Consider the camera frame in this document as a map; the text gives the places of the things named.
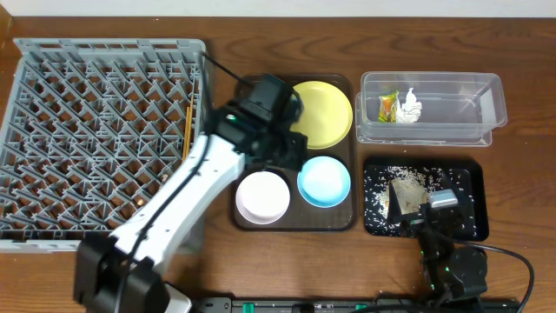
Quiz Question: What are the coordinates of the aluminium foil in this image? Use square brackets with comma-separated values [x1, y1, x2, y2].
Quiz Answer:
[395, 88, 422, 123]

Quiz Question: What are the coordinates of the grey plastic dish rack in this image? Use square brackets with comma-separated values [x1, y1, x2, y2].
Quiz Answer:
[1, 38, 208, 253]

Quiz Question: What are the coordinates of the green snack wrapper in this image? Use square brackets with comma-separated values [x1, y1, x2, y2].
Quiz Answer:
[378, 90, 399, 123]

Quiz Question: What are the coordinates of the pink round bowl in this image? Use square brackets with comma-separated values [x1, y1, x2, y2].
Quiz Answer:
[235, 171, 291, 225]

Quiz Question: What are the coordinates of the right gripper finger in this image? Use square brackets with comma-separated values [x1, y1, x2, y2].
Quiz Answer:
[440, 171, 460, 194]
[387, 178, 427, 224]

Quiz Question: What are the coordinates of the clear plastic waste bin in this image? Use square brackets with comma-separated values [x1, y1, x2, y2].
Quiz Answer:
[355, 71, 507, 147]

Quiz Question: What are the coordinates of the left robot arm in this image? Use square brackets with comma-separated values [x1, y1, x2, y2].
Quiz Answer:
[73, 74, 308, 313]

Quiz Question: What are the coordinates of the wooden chopstick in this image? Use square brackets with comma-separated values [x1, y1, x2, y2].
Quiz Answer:
[183, 95, 195, 160]
[182, 106, 192, 161]

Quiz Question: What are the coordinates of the yellow round plate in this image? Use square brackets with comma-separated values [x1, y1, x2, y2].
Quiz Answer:
[290, 81, 353, 150]

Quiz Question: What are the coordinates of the dark brown serving tray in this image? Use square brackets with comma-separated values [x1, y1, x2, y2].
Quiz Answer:
[228, 74, 359, 231]

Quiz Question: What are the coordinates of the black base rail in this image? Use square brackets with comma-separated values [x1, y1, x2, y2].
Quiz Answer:
[191, 294, 520, 313]

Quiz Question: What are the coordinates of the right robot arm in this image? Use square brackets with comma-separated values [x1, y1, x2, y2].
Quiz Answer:
[387, 173, 487, 307]

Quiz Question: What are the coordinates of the black waste tray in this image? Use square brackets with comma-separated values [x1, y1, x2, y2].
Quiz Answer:
[363, 156, 489, 242]

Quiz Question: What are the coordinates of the light blue bowl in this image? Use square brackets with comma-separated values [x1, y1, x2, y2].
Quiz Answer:
[296, 156, 351, 209]

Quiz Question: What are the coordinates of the spilled rice waste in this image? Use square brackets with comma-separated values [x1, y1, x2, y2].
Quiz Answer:
[363, 164, 484, 240]

